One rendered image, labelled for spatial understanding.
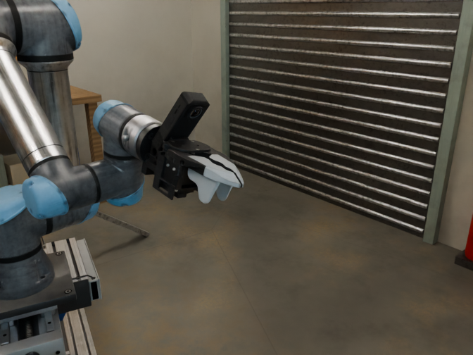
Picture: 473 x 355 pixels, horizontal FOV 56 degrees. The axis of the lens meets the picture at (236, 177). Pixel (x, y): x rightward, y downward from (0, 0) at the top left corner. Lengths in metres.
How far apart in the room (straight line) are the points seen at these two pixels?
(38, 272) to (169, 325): 1.22
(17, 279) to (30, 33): 0.54
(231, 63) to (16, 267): 3.25
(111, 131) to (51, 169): 0.12
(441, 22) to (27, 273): 2.52
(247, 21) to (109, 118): 3.17
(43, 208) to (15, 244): 0.33
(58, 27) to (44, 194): 0.40
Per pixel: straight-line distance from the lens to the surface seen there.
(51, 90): 1.07
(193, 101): 0.67
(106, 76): 4.15
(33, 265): 1.14
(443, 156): 2.97
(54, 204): 0.79
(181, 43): 4.53
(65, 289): 1.15
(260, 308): 2.37
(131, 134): 0.76
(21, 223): 1.09
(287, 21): 3.61
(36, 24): 1.03
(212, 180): 0.63
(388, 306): 2.51
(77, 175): 0.81
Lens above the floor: 1.44
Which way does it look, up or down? 21 degrees down
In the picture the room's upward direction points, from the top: straight up
